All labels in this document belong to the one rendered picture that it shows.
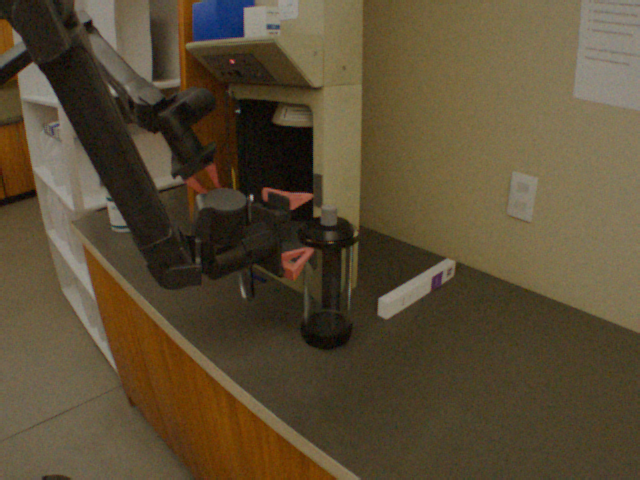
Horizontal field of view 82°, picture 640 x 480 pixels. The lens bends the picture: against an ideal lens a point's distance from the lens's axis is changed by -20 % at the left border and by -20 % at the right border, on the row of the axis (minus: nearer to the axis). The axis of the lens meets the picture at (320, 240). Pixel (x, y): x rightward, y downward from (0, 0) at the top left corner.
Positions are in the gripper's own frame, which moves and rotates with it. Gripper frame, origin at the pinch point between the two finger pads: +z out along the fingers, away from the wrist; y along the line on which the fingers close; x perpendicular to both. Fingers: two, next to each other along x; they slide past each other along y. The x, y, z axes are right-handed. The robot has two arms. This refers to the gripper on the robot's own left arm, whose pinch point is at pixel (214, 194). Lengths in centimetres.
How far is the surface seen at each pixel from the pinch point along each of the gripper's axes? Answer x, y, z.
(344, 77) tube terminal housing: 3.6, -33.3, -9.0
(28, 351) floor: -120, 161, 53
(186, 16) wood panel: -21.5, -12.8, -36.3
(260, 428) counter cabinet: 27.4, 15.0, 36.2
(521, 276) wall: 10, -55, 55
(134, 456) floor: -37, 96, 86
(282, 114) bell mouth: -7.2, -20.3, -5.9
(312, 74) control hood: 7.8, -27.1, -13.2
